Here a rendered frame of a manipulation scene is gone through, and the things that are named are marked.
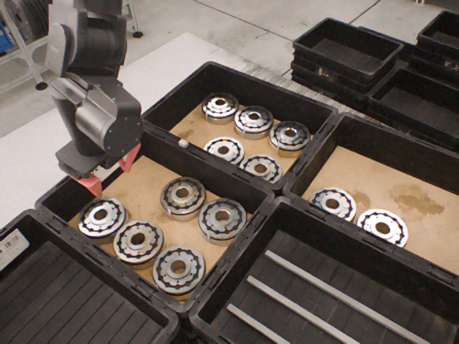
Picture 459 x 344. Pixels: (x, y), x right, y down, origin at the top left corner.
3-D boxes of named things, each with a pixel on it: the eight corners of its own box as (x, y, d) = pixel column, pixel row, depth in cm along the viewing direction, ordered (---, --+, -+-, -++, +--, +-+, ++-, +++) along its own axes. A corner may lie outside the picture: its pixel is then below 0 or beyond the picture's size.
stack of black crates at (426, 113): (350, 151, 189) (366, 97, 163) (379, 120, 202) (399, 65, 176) (428, 193, 171) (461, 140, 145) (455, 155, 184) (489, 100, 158)
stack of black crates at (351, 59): (283, 117, 207) (291, 42, 172) (315, 91, 220) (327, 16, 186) (348, 152, 189) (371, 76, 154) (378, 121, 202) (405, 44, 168)
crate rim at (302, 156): (136, 127, 94) (134, 119, 92) (209, 66, 109) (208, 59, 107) (277, 199, 78) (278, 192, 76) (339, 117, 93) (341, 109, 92)
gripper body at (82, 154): (138, 138, 58) (128, 101, 52) (88, 182, 53) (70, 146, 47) (108, 122, 61) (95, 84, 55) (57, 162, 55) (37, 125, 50)
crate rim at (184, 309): (35, 211, 78) (29, 205, 76) (136, 127, 94) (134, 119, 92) (185, 322, 63) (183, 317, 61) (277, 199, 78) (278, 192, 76)
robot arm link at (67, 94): (76, 57, 49) (36, 78, 46) (108, 80, 46) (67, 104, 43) (91, 99, 54) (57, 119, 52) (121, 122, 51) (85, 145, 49)
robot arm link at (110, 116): (114, 26, 49) (50, 18, 43) (173, 62, 44) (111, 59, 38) (98, 110, 55) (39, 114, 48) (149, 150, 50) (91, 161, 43)
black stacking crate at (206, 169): (54, 235, 86) (32, 206, 77) (144, 154, 101) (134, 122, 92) (191, 338, 70) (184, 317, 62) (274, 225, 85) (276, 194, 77)
